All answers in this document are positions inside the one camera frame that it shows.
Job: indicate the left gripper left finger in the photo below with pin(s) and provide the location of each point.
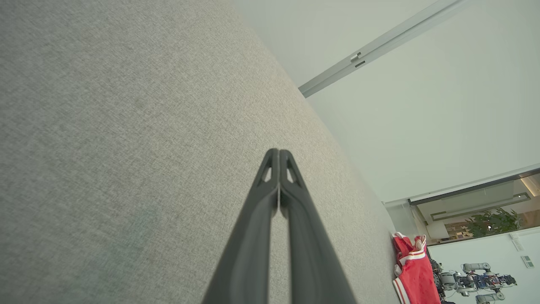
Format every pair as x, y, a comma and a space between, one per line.
249, 261

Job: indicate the red shorts white waistband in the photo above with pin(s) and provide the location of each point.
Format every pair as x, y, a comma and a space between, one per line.
403, 245

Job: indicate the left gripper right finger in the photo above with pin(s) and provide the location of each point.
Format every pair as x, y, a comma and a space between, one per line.
312, 266

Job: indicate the white wall device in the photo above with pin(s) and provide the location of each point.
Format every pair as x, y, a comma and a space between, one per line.
517, 242

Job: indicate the grey background robot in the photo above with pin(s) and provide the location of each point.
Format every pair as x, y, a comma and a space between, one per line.
474, 267

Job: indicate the green potted plant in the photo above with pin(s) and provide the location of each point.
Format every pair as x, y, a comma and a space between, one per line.
493, 221

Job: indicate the grey fabric sofa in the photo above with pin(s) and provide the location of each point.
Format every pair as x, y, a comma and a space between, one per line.
105, 147

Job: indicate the white wall switch panel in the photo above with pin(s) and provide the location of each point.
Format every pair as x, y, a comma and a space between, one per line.
527, 261

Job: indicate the grey metal wall rail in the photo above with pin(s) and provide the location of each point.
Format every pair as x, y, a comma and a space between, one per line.
379, 44

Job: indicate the red basketball jersey white sleeves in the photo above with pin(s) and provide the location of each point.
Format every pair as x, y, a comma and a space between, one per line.
417, 278

